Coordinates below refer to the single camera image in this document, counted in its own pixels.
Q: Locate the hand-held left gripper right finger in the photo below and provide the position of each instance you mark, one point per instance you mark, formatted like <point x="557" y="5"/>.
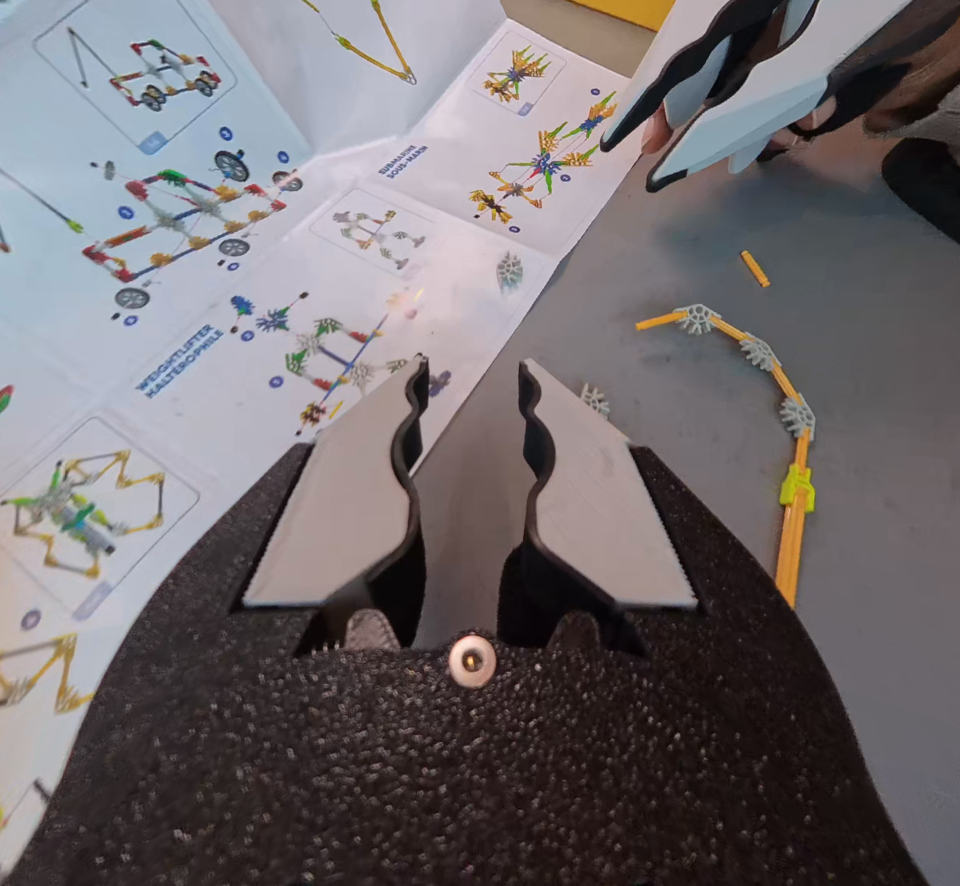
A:
<point x="608" y="526"/>

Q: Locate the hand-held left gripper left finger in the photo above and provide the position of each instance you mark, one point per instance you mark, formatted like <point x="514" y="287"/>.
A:
<point x="323" y="526"/>

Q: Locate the small grey toy connector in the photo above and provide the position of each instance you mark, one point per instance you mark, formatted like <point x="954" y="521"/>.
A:
<point x="596" y="400"/>
<point x="510" y="271"/>

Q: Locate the person's right forearm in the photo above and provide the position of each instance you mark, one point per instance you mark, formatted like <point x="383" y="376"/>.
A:
<point x="927" y="99"/>

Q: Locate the grey desk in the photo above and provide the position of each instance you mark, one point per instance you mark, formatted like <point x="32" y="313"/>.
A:
<point x="885" y="451"/>

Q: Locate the person's right hand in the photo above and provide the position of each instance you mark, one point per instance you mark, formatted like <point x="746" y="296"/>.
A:
<point x="656" y="136"/>

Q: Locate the short orange toy rod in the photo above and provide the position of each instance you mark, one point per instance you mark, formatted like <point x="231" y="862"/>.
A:
<point x="755" y="268"/>

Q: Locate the printed instruction sheet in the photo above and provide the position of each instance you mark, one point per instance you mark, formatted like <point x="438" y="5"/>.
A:
<point x="375" y="106"/>

